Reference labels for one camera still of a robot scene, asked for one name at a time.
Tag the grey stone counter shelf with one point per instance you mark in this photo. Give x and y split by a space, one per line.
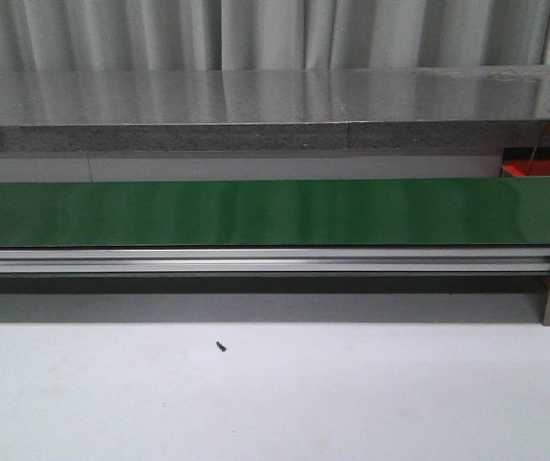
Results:
254 110

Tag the red plastic tray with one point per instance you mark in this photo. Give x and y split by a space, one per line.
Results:
522 162

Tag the green conveyor belt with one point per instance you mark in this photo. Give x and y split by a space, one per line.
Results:
425 212

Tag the grey pleated curtain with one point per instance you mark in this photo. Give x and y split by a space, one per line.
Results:
272 35

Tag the aluminium conveyor side rail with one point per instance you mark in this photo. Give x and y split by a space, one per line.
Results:
324 260

